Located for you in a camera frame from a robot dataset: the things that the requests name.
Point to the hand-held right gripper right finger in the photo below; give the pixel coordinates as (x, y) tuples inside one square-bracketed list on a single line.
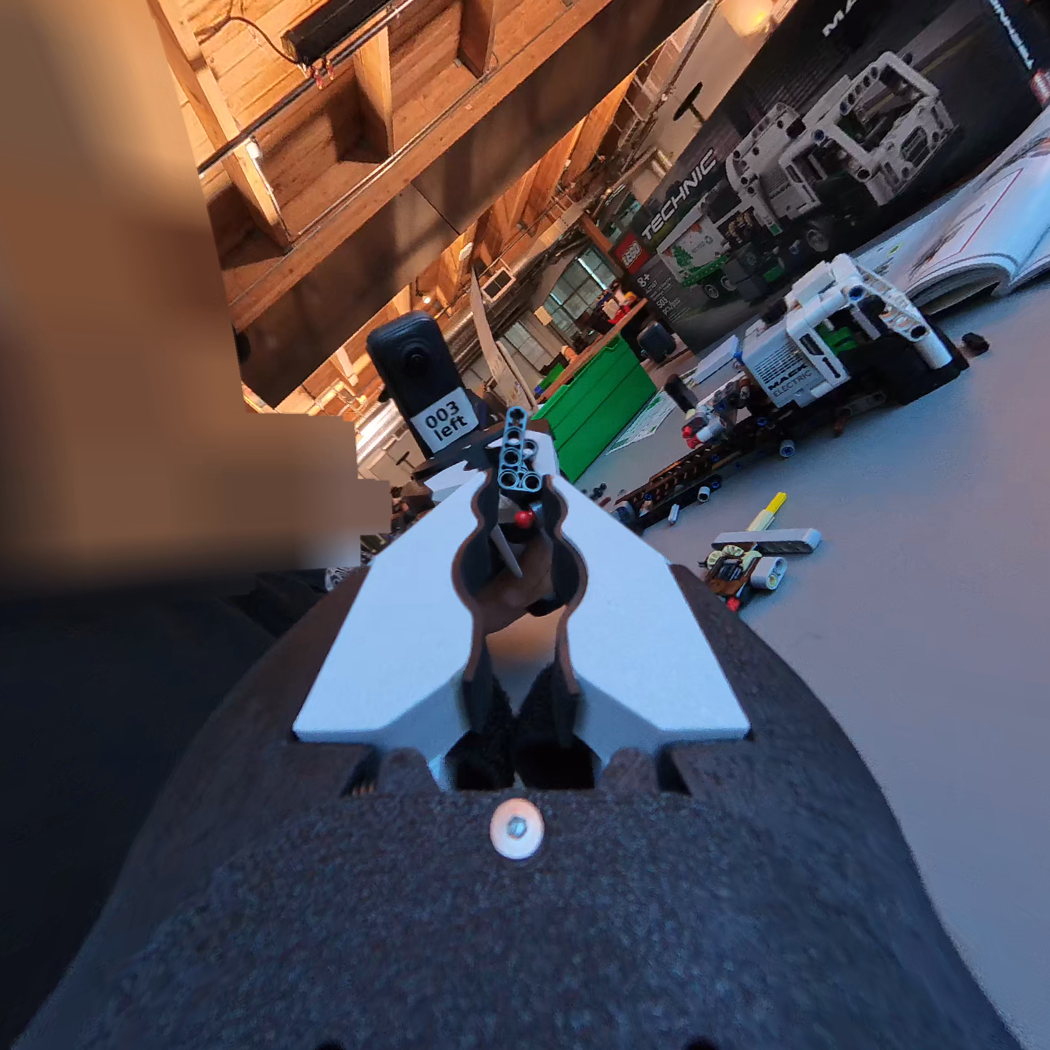
[(648, 649)]

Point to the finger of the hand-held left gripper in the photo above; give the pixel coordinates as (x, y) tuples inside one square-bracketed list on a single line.
[(544, 452), (450, 486)]

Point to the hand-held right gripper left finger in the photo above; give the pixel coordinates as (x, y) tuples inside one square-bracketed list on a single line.
[(387, 640)]

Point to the black lego angle beam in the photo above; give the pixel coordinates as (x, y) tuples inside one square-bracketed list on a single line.
[(517, 477)]

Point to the small lego gear assembly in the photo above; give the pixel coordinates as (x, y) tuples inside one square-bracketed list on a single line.
[(769, 542)]

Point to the white lego truck model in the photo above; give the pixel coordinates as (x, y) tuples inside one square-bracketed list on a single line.
[(793, 352)]

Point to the black lego set box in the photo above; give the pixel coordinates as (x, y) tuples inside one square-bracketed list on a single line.
[(820, 106)]

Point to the small black lego piece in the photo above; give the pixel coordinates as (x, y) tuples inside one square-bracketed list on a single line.
[(975, 345)]

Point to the lego instruction booklet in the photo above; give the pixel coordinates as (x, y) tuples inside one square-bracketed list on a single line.
[(982, 230)]

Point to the person's left hand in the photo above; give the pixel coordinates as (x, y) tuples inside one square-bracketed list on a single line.
[(512, 595)]

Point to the green plastic bin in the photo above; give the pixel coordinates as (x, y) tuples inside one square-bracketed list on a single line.
[(599, 402)]

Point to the green white sticker sheet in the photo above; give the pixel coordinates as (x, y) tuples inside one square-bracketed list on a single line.
[(645, 423)]

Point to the dark grey container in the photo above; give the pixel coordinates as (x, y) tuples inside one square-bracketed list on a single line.
[(655, 345)]

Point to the small white box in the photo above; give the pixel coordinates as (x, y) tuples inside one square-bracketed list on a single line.
[(720, 357)]

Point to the black shirt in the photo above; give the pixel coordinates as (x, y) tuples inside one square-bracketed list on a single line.
[(82, 780)]

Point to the black ceiling lamp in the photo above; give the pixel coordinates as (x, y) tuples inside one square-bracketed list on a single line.
[(328, 27)]

